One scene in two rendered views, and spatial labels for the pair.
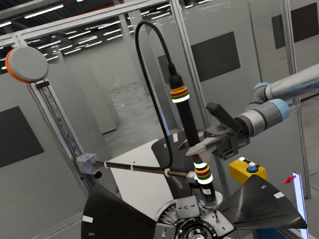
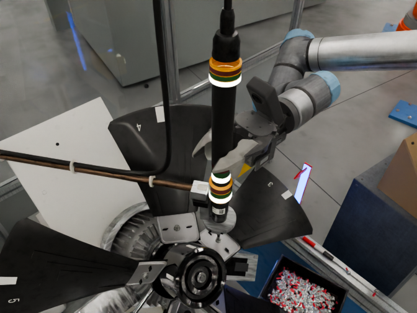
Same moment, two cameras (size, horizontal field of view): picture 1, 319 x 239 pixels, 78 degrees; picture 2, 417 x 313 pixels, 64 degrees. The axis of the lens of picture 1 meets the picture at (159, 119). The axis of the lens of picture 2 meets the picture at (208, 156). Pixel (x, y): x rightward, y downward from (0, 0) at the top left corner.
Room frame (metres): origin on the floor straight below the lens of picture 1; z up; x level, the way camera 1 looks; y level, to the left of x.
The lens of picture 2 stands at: (0.16, 0.14, 1.86)
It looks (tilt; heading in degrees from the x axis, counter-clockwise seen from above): 45 degrees down; 331
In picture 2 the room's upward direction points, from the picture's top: straight up
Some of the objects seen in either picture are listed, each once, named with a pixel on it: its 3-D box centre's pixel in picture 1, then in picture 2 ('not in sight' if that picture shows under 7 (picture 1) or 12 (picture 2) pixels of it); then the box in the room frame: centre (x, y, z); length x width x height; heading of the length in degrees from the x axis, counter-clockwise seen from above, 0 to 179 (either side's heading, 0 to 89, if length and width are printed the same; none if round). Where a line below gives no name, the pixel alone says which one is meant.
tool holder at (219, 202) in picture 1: (205, 188); (215, 205); (0.50, -0.06, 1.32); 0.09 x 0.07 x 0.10; 49
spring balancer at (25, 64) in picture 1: (28, 65); not in sight; (0.97, 0.48, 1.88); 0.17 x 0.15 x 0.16; 104
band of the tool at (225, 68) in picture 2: (180, 95); (225, 71); (0.50, -0.07, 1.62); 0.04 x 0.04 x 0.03
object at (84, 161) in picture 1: (88, 162); not in sight; (0.91, 0.41, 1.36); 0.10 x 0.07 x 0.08; 49
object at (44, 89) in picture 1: (72, 142); not in sight; (0.94, 0.44, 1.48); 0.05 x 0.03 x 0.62; 139
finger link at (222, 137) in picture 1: (215, 139); (254, 142); (0.49, -0.13, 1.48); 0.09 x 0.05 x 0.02; 114
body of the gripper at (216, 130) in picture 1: (228, 136); (262, 131); (0.53, -0.18, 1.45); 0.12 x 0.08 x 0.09; 104
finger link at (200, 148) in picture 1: (203, 153); (235, 166); (0.47, -0.08, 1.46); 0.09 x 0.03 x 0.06; 114
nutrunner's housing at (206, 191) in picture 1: (194, 144); (222, 149); (0.50, -0.07, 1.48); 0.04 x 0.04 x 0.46
